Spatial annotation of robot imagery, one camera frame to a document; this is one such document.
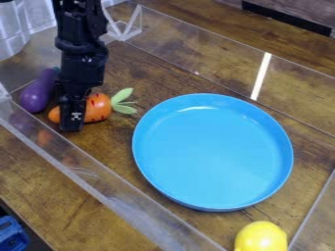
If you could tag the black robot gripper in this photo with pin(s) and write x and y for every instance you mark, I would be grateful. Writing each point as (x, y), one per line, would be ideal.
(82, 72)

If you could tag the orange toy carrot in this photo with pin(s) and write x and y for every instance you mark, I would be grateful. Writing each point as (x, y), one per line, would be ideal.
(102, 105)

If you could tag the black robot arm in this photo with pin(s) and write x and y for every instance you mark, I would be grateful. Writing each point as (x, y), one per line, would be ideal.
(82, 24)

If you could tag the purple toy eggplant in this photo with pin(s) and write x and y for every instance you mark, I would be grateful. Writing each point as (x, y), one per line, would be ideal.
(36, 94)

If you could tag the white checkered curtain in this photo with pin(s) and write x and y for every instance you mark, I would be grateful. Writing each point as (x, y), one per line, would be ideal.
(26, 23)

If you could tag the blue round plate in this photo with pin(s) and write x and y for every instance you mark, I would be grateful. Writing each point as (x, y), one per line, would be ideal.
(213, 152)

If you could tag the clear acrylic front barrier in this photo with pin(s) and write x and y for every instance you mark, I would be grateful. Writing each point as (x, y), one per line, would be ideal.
(165, 228)

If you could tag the blue plastic object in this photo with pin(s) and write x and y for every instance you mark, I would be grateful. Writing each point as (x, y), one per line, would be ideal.
(14, 238)

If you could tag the dark baseboard strip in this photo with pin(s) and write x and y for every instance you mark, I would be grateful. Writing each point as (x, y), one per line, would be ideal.
(286, 18)

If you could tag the yellow toy lemon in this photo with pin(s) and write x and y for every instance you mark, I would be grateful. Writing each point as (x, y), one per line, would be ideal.
(261, 236)

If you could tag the clear acrylic corner bracket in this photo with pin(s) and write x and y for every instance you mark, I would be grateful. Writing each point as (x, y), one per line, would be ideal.
(123, 30)

